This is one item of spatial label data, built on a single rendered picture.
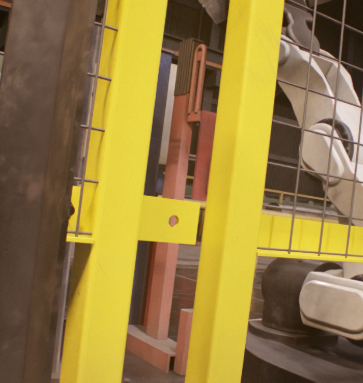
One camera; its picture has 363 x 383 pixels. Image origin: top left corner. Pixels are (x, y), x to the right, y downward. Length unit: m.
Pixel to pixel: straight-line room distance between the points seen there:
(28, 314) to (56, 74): 0.15
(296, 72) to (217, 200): 0.73
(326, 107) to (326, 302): 0.43
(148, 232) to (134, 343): 1.06
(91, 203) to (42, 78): 0.22
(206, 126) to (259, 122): 7.34
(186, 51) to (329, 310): 0.90
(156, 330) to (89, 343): 1.10
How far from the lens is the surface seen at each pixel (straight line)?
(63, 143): 0.34
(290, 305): 1.25
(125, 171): 0.55
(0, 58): 6.79
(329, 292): 1.14
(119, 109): 0.55
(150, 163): 1.82
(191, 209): 0.65
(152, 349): 1.58
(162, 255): 1.63
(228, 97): 0.66
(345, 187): 1.15
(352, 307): 1.10
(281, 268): 1.29
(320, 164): 1.18
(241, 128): 0.63
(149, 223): 0.62
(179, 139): 1.63
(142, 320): 1.92
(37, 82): 0.36
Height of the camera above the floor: 0.43
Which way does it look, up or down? 1 degrees up
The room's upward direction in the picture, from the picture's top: 7 degrees clockwise
